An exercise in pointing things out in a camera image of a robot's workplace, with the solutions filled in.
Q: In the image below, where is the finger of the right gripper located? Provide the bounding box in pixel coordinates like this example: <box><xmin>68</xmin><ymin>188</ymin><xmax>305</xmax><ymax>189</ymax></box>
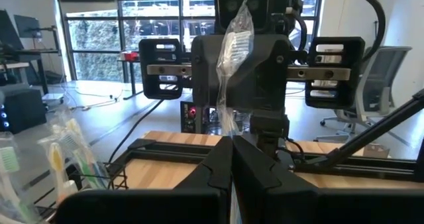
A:
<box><xmin>138</xmin><ymin>37</ymin><xmax>184</xmax><ymax>101</ymax></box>
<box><xmin>303</xmin><ymin>36</ymin><xmax>366</xmax><ymax>110</ymax></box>

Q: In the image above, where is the black computer with blue lights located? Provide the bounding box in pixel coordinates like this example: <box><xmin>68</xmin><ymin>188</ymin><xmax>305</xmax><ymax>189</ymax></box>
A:
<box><xmin>0</xmin><ymin>87</ymin><xmax>48</xmax><ymax>135</ymax></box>

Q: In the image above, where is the blue grey monitor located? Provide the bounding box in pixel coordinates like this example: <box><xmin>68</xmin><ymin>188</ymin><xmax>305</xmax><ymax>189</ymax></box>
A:
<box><xmin>13</xmin><ymin>14</ymin><xmax>44</xmax><ymax>40</ymax></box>

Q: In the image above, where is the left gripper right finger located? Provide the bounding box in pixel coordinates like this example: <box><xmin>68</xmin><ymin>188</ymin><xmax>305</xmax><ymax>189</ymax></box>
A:
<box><xmin>233</xmin><ymin>134</ymin><xmax>319</xmax><ymax>191</ymax></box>

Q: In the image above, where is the black monitor panel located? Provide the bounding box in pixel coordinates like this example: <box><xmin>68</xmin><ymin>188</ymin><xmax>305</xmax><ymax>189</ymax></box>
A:
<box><xmin>0</xmin><ymin>9</ymin><xmax>16</xmax><ymax>51</ymax></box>

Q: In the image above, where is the black wire basket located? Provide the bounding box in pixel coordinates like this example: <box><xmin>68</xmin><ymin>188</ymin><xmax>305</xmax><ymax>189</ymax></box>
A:
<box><xmin>32</xmin><ymin>160</ymin><xmax>131</xmax><ymax>218</ymax></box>

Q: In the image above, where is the yellow toothbrush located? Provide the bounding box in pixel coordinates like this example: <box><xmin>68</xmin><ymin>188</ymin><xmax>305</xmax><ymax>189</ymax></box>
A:
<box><xmin>38</xmin><ymin>136</ymin><xmax>79</xmax><ymax>205</ymax></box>

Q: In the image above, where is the thick black floor cable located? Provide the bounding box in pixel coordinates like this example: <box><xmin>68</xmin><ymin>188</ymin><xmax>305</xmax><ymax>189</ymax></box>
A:
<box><xmin>107</xmin><ymin>99</ymin><xmax>166</xmax><ymax>164</ymax></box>

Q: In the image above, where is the black computer tower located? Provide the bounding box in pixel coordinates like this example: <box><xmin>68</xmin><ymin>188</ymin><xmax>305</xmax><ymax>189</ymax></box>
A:
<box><xmin>180</xmin><ymin>100</ymin><xmax>208</xmax><ymax>135</ymax></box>

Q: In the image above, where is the small red object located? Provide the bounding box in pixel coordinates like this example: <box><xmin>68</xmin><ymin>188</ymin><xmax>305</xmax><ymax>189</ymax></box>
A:
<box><xmin>119</xmin><ymin>50</ymin><xmax>140</xmax><ymax>62</ymax></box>

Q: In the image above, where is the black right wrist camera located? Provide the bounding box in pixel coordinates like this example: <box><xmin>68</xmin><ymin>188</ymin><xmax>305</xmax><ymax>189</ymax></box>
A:
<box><xmin>214</xmin><ymin>0</ymin><xmax>272</xmax><ymax>35</ymax></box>

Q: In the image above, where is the wooden top desk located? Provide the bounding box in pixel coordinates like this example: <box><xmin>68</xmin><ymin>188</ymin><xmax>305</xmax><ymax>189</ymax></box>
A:
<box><xmin>0</xmin><ymin>48</ymin><xmax>62</xmax><ymax>95</ymax></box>

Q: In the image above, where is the grey office chair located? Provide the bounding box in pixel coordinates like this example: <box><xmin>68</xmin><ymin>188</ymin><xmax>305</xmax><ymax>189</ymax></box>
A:
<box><xmin>314</xmin><ymin>46</ymin><xmax>414</xmax><ymax>142</ymax></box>

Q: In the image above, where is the black legged table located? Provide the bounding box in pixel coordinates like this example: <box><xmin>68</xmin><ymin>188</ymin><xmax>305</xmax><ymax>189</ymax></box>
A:
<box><xmin>116</xmin><ymin>58</ymin><xmax>148</xmax><ymax>101</ymax></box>

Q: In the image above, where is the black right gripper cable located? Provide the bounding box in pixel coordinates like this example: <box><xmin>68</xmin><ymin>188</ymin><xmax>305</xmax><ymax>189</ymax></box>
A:
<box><xmin>290</xmin><ymin>0</ymin><xmax>388</xmax><ymax>63</ymax></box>

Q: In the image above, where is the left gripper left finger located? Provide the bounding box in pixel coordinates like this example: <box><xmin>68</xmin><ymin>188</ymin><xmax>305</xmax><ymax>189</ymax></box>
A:
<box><xmin>180</xmin><ymin>135</ymin><xmax>233</xmax><ymax>190</ymax></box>

